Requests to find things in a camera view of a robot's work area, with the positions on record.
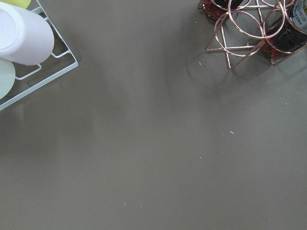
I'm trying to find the copper wire bottle rack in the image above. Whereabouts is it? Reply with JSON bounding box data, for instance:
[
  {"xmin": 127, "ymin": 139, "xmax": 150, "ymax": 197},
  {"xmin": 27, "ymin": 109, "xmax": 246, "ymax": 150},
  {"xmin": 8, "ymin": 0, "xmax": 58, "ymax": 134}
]
[{"xmin": 205, "ymin": 0, "xmax": 307, "ymax": 69}]

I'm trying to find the dark sauce bottle back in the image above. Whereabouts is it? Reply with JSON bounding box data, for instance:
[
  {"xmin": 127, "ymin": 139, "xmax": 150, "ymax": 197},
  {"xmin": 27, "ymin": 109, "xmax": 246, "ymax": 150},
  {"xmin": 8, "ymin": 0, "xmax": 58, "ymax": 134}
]
[{"xmin": 200, "ymin": 0, "xmax": 229, "ymax": 22}]

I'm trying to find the dark sauce bottle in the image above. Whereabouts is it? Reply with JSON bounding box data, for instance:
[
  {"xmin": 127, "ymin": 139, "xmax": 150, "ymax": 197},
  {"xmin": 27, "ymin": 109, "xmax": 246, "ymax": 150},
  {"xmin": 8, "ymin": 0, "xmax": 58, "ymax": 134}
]
[
  {"xmin": 200, "ymin": 0, "xmax": 229, "ymax": 22},
  {"xmin": 262, "ymin": 0, "xmax": 307, "ymax": 60}
]

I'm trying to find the pale green plastic cup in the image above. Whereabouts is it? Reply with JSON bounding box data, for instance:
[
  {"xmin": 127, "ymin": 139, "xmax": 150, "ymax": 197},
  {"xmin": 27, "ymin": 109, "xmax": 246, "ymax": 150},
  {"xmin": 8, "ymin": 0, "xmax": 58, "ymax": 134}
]
[{"xmin": 0, "ymin": 58, "xmax": 15, "ymax": 99}]

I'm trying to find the pink plastic cup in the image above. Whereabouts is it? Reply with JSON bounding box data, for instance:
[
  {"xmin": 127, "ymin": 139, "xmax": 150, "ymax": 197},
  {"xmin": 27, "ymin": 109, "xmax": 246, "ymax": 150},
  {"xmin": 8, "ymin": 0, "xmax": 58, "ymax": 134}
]
[{"xmin": 0, "ymin": 2, "xmax": 54, "ymax": 66}]

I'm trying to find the white cup rack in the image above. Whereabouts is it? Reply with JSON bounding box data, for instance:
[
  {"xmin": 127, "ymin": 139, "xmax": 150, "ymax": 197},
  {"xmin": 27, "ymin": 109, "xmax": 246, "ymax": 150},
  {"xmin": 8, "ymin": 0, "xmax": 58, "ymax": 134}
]
[{"xmin": 0, "ymin": 0, "xmax": 79, "ymax": 110}]

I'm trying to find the dark sauce bottle front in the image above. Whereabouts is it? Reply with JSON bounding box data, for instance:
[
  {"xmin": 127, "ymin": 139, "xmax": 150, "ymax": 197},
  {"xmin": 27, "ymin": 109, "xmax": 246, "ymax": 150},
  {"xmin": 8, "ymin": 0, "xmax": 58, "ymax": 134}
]
[{"xmin": 262, "ymin": 0, "xmax": 307, "ymax": 60}]

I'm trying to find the yellow plastic cup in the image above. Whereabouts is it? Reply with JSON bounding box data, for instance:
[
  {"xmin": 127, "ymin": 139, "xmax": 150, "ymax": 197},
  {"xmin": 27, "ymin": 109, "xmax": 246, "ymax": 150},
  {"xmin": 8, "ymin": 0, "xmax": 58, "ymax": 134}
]
[{"xmin": 1, "ymin": 0, "xmax": 31, "ymax": 9}]

